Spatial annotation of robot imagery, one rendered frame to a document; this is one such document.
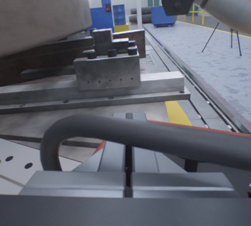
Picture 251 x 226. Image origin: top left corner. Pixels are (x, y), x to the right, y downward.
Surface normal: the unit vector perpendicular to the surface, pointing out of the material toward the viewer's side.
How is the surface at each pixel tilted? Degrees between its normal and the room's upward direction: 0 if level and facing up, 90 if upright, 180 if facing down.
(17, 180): 0
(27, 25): 90
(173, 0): 90
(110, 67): 90
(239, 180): 0
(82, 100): 0
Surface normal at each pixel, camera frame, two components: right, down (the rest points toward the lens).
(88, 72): 0.00, 0.46
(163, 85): -0.04, 0.15
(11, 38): 0.95, 0.05
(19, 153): -0.09, -0.89
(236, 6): -0.49, 0.60
